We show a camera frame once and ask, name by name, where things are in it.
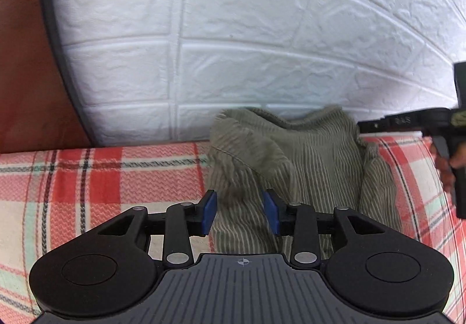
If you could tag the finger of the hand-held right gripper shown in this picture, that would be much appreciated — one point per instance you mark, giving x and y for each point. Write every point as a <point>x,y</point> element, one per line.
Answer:
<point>371,125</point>

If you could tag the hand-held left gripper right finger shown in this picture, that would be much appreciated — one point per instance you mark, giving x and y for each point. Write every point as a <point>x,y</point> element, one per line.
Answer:
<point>271,213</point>

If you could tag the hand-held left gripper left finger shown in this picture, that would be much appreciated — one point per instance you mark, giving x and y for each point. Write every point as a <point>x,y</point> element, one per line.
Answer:
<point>209,211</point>

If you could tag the green white checked shirt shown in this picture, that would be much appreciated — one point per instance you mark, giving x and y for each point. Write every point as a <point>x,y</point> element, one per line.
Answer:
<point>313,160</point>

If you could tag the person's right hand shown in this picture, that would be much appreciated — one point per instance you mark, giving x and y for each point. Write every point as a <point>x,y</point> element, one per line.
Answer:
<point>443,171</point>

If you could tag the red plaid blanket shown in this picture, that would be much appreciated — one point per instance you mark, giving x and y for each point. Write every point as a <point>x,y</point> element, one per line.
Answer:
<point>109,185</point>

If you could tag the brown wooden headboard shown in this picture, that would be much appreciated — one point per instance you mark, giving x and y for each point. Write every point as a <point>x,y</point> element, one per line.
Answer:
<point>25,72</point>

